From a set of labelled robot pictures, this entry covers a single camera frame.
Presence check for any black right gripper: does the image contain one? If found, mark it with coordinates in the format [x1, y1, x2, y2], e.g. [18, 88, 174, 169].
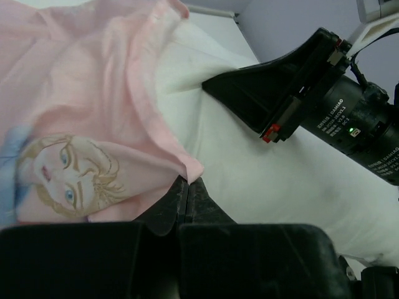
[201, 27, 390, 156]

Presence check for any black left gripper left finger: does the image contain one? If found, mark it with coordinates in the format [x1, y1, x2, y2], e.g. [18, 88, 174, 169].
[1, 178, 188, 298]

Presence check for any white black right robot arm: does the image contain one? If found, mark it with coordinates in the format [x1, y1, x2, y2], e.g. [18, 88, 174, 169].
[202, 28, 398, 186]

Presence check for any aluminium table edge rail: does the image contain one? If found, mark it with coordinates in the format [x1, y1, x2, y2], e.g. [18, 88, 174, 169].
[185, 2, 239, 18]

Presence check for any pink printed pillowcase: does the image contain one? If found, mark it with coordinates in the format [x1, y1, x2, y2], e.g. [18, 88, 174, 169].
[1, 1, 203, 228]

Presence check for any white pillow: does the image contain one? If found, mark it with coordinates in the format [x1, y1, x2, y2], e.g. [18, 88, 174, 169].
[156, 20, 398, 266]

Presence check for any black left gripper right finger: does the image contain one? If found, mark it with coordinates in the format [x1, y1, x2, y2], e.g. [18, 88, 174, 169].
[179, 181, 351, 298]

